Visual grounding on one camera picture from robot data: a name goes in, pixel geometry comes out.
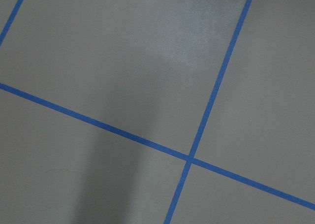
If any brown paper table cover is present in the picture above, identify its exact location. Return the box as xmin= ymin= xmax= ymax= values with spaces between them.
xmin=0 ymin=0 xmax=315 ymax=224

